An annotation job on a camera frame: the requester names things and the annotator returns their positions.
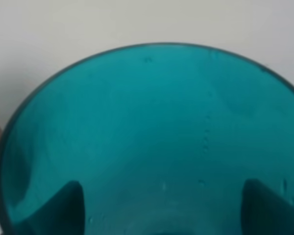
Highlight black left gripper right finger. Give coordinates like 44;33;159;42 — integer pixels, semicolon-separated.
241;179;294;235

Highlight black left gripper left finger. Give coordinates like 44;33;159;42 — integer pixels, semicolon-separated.
22;181;85;235

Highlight teal translucent plastic cup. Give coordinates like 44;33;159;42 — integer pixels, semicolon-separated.
0;43;294;235

